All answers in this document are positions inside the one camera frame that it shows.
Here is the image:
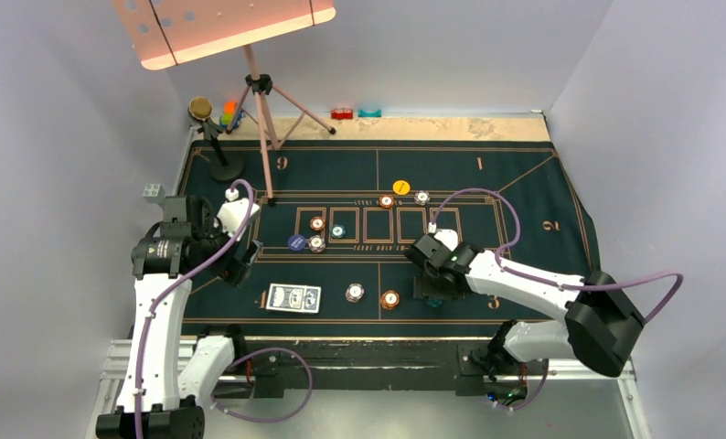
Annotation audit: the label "orange chip stack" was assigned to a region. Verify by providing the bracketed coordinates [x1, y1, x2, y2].
[380, 290, 400, 310]

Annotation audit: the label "white purple poker chip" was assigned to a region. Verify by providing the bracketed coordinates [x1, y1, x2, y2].
[413, 190, 431, 206]
[307, 235, 326, 253]

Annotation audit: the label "orange poker chip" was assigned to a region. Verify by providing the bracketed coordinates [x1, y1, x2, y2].
[378, 194, 396, 209]
[309, 216, 326, 232]

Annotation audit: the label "yellow round button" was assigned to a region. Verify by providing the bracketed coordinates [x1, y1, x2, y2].
[392, 179, 411, 196]

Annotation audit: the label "teal poker chip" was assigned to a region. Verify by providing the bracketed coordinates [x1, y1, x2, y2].
[330, 224, 346, 239]

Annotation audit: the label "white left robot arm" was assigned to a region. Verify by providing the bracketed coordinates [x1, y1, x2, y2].
[95, 191, 261, 438]

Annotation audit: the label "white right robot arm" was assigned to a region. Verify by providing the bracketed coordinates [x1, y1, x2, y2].
[404, 230, 646, 379]

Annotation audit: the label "blue playing card deck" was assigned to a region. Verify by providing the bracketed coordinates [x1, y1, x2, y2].
[265, 284, 322, 314]

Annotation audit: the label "blue round dealer button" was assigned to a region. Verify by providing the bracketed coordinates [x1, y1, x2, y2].
[287, 233, 307, 252]

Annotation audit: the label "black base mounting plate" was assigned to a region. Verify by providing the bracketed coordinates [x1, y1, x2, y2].
[205, 327, 549, 400]

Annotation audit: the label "small microphone on stand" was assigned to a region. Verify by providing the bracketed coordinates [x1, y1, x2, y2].
[187, 96, 245, 183]

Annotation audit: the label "green poker table mat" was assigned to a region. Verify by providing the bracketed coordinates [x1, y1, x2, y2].
[183, 140, 600, 337]

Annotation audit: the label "grey lego brick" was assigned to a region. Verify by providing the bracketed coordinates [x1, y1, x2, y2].
[143, 184, 165, 204]

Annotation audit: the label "orange green toy blocks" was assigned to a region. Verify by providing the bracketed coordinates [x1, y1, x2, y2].
[219, 101, 244, 129]

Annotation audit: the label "cyan toy block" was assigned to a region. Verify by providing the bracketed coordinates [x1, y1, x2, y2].
[358, 108, 382, 118]

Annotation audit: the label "red toy block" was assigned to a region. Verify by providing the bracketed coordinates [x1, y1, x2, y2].
[330, 107, 355, 120]

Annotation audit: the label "pink music stand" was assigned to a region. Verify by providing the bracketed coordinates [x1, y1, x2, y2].
[109, 0, 338, 208]

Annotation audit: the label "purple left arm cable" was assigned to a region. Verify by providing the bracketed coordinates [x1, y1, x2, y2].
[133, 178, 314, 439]

